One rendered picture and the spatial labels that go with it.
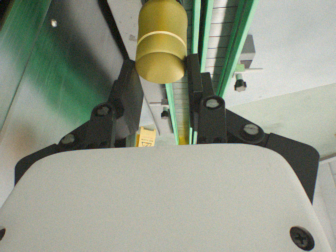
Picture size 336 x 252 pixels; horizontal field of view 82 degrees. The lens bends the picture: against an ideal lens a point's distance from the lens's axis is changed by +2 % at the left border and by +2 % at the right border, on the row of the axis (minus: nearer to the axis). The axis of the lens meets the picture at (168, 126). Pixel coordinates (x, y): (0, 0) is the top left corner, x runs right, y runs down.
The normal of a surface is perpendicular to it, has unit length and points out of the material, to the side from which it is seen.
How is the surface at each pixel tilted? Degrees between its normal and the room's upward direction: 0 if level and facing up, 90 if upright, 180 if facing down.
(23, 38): 90
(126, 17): 0
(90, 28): 89
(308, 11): 0
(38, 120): 91
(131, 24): 0
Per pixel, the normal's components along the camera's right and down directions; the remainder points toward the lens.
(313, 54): -0.03, 0.92
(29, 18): 1.00, -0.01
